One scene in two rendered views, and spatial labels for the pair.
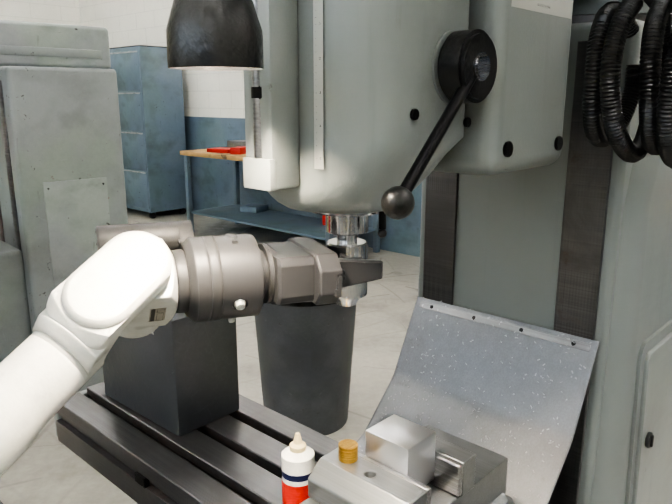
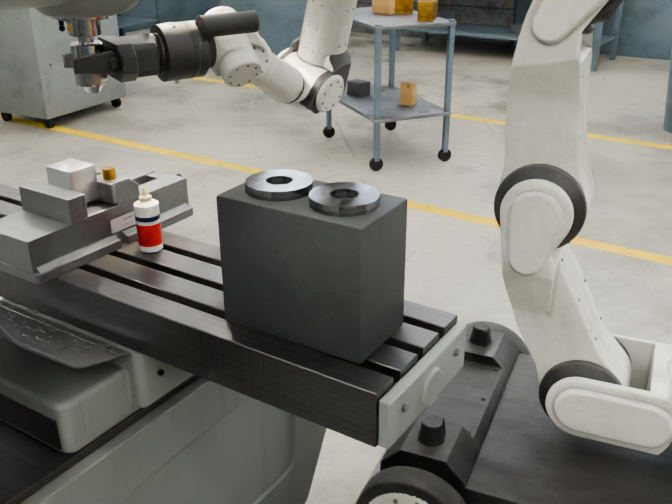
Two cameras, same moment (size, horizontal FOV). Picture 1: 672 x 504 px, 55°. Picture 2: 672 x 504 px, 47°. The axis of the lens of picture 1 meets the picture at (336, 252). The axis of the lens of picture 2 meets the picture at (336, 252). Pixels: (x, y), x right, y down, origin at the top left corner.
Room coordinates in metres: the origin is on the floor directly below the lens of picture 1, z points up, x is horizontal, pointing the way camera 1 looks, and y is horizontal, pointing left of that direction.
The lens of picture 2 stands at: (1.91, 0.15, 1.46)
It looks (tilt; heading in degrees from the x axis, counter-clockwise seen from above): 25 degrees down; 170
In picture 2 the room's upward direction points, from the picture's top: straight up
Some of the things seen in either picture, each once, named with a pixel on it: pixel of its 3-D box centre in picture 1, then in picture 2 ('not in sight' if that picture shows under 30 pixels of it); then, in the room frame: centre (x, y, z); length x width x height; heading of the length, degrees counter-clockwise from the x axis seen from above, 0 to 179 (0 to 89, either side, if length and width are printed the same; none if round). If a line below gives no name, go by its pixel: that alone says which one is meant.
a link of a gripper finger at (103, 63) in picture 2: not in sight; (95, 65); (0.73, 0.00, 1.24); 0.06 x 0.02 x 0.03; 112
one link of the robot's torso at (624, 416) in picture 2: not in sight; (613, 387); (0.89, 0.82, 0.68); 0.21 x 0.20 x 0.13; 57
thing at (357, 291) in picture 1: (346, 272); (89, 66); (0.70, -0.01, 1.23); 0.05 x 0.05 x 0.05
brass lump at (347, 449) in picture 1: (348, 451); (109, 173); (0.64, -0.01, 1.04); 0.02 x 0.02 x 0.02
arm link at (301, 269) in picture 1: (269, 274); (147, 56); (0.67, 0.07, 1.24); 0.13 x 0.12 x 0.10; 22
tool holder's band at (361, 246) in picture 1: (347, 245); (86, 45); (0.70, -0.01, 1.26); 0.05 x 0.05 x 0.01
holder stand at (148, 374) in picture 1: (166, 346); (312, 257); (0.99, 0.28, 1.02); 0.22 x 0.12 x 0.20; 48
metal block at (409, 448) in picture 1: (399, 454); (73, 182); (0.65, -0.07, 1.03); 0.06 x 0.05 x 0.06; 47
